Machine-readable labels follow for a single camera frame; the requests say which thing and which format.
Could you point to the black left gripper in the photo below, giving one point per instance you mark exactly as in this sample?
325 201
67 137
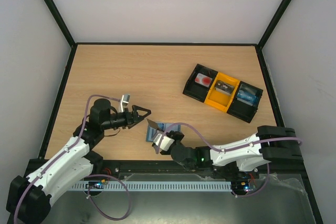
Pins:
128 121

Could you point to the blue cards stack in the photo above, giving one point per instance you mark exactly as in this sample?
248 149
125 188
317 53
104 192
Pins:
247 95

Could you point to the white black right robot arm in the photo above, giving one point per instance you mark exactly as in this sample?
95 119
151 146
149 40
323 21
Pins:
269 144

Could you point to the black plastic bin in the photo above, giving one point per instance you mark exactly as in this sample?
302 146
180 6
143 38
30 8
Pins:
197 91

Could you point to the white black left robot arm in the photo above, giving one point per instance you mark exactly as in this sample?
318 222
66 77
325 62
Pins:
30 198

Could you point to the black bin with blue cards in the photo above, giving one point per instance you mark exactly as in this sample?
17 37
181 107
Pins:
244 111

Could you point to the yellow plastic bin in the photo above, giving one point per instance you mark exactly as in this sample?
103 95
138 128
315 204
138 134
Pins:
219 100

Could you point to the white card red circles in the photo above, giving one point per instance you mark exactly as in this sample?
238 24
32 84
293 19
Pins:
203 80

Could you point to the teal leather card holder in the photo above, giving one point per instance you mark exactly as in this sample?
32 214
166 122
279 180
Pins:
152 132

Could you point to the black vip card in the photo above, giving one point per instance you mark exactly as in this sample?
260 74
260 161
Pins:
153 125

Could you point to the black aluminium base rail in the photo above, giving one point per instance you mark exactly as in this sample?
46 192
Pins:
229 172

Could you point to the white slotted cable duct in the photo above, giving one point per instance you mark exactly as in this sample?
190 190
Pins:
211 186

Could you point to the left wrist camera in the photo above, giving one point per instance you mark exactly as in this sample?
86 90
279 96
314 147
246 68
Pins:
124 101

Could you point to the dark card in yellow bin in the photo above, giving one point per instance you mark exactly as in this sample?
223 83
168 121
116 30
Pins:
224 87

